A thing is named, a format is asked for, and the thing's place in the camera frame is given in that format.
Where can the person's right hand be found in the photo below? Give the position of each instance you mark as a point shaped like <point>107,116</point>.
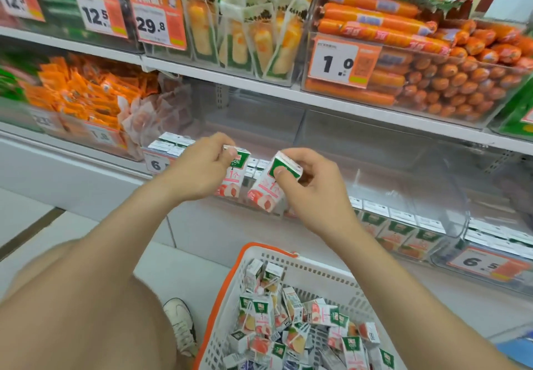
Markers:
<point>320,195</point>

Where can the person's left hand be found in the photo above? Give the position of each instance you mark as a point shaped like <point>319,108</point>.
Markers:
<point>195,170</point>

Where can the carton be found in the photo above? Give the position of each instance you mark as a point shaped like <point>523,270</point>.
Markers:
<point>231,182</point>
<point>266,190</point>

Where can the pile of small juice cartons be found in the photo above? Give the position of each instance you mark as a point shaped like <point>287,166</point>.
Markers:
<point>291,324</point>

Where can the person's left forearm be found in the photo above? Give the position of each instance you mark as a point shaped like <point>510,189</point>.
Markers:
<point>125,232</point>

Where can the person's right forearm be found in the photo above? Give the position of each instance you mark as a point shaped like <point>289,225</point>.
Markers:
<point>416,311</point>

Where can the clear plastic shelf bin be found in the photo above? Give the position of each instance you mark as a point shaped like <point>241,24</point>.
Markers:
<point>104,147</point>
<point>12,118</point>
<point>499,199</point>
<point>416,111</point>
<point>258,120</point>
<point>208,66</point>
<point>62,38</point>
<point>499,128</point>
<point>374,153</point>

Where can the person's left white shoe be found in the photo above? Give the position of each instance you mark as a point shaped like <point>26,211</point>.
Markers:
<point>181,324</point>

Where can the person's left leg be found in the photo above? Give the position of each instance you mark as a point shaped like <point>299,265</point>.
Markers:
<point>125,340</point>

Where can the stack of pink snack packets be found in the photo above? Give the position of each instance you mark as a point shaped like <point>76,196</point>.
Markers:
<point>141,120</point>

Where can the heap of orange snack packets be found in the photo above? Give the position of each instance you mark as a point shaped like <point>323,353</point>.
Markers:
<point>83,90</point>

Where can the row of yellow food packs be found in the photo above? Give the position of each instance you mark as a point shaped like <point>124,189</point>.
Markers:
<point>241,36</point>

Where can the stack of orange sausages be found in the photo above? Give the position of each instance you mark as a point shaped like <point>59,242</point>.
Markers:
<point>449,78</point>

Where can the heap of green red packets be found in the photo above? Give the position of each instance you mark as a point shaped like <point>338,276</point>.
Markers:
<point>10,84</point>

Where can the stack of green packets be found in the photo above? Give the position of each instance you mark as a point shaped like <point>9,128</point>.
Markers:
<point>516,120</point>

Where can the row of dark green packs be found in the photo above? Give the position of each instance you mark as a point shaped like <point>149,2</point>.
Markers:
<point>58,3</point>

